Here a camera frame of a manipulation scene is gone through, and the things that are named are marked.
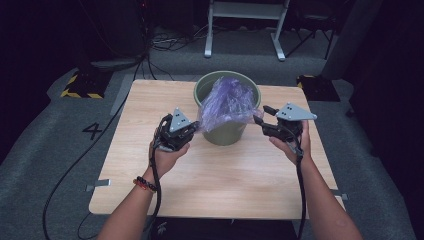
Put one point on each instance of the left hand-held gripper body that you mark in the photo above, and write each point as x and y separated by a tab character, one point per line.
180	121

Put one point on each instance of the green plastic bin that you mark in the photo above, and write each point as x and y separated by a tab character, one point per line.
226	136

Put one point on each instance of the person's right hand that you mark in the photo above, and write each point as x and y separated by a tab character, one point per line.
300	151

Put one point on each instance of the grey curtain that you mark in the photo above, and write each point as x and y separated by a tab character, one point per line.
350	40

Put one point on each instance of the white metal stand frame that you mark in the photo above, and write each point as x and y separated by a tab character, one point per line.
246	10

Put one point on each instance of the person's left hand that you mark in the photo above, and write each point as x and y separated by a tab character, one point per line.
165	163

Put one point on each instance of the black yellow striped base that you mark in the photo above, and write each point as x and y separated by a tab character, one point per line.
318	88
86	85

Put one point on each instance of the grey metal table bracket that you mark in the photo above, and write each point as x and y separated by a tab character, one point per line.
100	183
344	197

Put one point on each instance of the black tripod stand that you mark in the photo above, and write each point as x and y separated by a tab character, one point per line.
310	36

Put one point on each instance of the purple plastic bag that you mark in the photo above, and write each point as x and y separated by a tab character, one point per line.
226	103

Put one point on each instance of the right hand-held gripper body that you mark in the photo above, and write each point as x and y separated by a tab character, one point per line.
293	113

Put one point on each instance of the person's dark clothing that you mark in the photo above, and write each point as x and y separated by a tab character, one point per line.
233	231

